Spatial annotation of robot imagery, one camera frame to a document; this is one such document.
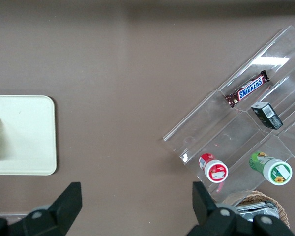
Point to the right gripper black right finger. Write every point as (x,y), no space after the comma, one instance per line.
(211,218)

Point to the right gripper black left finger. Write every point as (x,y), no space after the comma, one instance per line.
(61,211)

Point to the oval light wicker basket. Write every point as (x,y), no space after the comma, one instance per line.
(282,211)

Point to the cream rectangular tray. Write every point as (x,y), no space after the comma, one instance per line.
(27,137)

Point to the silver foil container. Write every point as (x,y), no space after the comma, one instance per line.
(250,209)

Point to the red bottle with white cap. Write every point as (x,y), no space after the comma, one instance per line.
(215,170)

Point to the green bottle with white cap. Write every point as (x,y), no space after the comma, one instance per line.
(275,169)

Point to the clear acrylic tiered stand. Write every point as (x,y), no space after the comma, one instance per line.
(211,123)

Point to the small black box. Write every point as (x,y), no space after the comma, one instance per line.
(266,115)

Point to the Snickers chocolate bar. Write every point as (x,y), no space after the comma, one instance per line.
(247,89)

